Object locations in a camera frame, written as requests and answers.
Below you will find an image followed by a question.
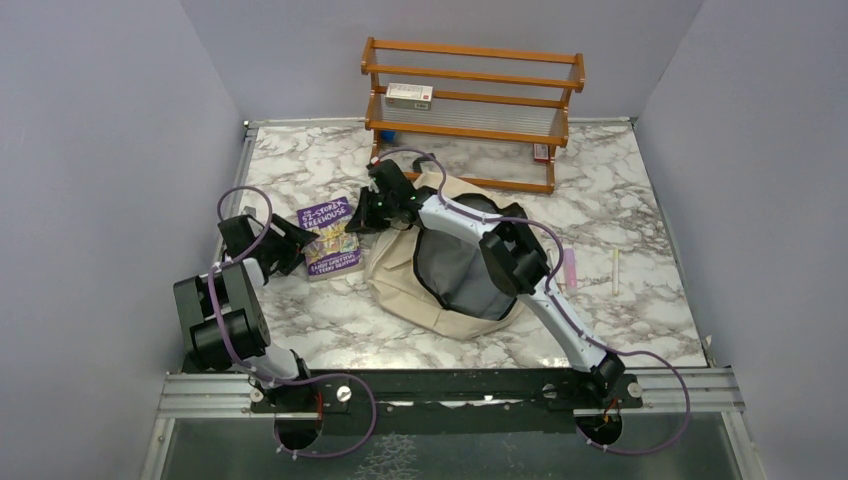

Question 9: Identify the cream canvas backpack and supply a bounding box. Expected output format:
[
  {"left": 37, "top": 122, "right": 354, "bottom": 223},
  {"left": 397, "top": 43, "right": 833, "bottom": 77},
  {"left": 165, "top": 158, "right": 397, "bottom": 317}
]
[{"left": 364, "top": 161, "right": 524, "bottom": 340}]

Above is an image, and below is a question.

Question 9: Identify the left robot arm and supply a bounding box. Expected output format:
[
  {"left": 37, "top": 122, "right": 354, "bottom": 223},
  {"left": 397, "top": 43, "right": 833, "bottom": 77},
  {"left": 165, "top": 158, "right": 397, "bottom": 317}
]
[{"left": 173, "top": 214, "right": 319, "bottom": 411}]

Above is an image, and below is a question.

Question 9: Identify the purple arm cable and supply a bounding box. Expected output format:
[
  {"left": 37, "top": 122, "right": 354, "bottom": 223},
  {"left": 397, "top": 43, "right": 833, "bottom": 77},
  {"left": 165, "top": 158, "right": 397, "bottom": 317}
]
[
  {"left": 207, "top": 186, "right": 379, "bottom": 461},
  {"left": 376, "top": 148, "right": 692, "bottom": 458}
]

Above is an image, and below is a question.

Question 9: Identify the white pen brown cap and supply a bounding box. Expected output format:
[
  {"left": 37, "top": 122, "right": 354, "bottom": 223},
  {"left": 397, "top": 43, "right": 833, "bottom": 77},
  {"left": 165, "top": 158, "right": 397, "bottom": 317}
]
[{"left": 546, "top": 249, "right": 559, "bottom": 285}]

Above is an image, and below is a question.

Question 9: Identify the orange wooden shelf rack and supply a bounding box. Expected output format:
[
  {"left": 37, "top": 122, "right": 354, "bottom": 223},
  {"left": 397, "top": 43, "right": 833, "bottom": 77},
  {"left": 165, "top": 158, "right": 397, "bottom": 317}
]
[{"left": 360, "top": 37, "right": 586, "bottom": 194}]

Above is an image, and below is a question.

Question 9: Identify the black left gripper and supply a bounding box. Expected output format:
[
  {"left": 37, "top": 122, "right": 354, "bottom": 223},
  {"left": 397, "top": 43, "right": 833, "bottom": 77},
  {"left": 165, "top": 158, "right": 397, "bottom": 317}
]
[{"left": 254, "top": 213, "right": 319, "bottom": 274}]

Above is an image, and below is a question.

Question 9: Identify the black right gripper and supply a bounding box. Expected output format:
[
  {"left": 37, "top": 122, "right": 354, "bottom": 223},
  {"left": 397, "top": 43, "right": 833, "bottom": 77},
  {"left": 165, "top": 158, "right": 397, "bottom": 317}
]
[{"left": 350, "top": 188, "right": 397, "bottom": 235}]

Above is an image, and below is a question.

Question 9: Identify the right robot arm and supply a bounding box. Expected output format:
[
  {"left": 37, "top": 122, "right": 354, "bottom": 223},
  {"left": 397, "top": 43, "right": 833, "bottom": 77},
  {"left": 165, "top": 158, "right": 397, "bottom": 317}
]
[{"left": 345, "top": 158, "right": 625, "bottom": 407}]

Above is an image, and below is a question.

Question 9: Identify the grey green small box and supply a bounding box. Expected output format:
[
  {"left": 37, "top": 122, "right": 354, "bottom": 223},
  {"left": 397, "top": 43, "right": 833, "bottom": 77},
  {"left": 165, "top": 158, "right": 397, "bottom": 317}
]
[{"left": 384, "top": 82, "right": 434, "bottom": 111}]

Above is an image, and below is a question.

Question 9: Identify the red white small box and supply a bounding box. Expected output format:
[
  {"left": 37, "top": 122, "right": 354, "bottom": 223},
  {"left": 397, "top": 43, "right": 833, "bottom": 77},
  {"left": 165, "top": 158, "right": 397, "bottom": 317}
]
[{"left": 533, "top": 144, "right": 551, "bottom": 163}]

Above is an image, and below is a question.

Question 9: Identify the pink highlighter pen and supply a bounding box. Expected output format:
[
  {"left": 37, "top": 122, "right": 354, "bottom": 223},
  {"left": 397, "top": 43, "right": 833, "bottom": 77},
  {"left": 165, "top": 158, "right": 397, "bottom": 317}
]
[{"left": 563, "top": 248, "right": 577, "bottom": 294}]

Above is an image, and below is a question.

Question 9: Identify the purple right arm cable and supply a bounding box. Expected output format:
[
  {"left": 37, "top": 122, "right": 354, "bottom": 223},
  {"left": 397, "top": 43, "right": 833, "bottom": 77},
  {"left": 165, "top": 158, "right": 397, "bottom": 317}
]
[{"left": 376, "top": 148, "right": 692, "bottom": 458}]

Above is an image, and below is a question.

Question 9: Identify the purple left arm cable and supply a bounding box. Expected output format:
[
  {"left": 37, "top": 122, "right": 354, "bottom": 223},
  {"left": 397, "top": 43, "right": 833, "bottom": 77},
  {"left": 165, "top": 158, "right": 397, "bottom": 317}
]
[{"left": 207, "top": 186, "right": 379, "bottom": 461}]

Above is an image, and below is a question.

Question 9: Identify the yellow highlighter pen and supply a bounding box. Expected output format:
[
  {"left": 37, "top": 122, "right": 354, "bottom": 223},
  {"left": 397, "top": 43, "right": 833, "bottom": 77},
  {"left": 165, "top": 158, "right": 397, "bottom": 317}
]
[{"left": 611, "top": 248, "right": 620, "bottom": 296}]

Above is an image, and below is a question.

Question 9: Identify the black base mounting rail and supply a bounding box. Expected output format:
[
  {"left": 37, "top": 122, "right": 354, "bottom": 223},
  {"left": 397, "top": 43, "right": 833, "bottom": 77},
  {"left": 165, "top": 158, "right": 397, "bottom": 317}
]
[{"left": 250, "top": 368, "right": 643, "bottom": 436}]

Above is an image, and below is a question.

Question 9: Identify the purple Griffiths Denton book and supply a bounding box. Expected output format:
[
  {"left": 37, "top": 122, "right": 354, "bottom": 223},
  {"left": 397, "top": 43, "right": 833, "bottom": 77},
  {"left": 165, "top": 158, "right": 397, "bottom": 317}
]
[{"left": 297, "top": 196, "right": 364, "bottom": 281}]

